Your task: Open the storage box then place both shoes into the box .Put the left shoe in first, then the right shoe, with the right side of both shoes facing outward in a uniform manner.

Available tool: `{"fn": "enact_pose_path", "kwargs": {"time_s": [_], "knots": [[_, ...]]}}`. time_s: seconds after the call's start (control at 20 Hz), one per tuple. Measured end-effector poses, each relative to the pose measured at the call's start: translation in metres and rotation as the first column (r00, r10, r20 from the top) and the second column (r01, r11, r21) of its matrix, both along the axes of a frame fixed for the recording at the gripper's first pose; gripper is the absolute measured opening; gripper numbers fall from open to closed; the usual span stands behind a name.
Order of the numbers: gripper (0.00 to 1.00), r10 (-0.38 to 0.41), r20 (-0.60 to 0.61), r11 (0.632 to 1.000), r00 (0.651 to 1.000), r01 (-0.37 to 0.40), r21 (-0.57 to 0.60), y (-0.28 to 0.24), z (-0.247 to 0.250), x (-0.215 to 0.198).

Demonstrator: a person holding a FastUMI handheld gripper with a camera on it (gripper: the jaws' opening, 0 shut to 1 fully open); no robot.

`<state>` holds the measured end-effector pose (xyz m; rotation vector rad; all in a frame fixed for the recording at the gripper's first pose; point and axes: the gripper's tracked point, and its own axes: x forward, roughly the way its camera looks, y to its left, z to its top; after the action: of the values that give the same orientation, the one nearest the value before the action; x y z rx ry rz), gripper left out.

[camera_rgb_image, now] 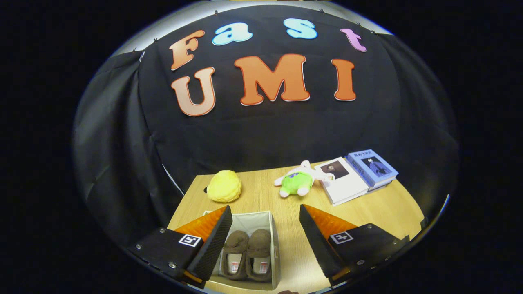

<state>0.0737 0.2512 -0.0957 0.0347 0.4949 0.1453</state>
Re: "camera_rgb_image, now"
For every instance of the green and pink plush toy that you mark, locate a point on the green and pink plush toy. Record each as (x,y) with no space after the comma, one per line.
(298,183)

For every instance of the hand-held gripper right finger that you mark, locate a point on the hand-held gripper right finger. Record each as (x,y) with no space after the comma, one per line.
(316,245)

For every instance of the brown fuzzy shoe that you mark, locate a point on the brown fuzzy shoe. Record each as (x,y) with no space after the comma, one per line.
(260,243)
(237,243)

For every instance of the yellow plush toy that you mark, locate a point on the yellow plush toy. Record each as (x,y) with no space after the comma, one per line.
(224,186)

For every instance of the blue cover book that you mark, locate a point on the blue cover book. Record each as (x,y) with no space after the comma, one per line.
(374,165)

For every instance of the blue spine book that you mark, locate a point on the blue spine book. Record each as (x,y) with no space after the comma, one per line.
(382,185)

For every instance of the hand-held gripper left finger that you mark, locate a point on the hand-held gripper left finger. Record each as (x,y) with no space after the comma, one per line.
(214,245)

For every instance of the grey fabric storage box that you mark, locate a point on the grey fabric storage box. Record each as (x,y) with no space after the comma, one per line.
(255,220)

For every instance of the white book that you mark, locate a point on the white book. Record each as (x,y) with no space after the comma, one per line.
(347,185)

